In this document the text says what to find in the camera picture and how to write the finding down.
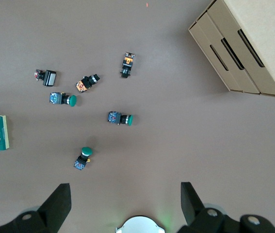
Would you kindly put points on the black switch red tip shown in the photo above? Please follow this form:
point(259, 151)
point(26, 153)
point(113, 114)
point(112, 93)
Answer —
point(50, 78)

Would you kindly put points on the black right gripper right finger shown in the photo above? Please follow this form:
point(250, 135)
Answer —
point(190, 204)

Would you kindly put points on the black push button orange block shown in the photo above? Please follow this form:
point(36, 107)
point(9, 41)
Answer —
point(127, 63)

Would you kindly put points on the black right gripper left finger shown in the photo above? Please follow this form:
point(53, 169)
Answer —
point(52, 206)

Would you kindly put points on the black selector switch orange block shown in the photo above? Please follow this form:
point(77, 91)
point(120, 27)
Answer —
point(88, 81)

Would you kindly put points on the brown cardboard box with slots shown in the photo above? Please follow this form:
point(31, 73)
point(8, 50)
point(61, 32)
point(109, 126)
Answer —
point(261, 24)

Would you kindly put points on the green mushroom push button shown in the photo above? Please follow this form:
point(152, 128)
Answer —
point(73, 100)
point(86, 151)
point(127, 119)

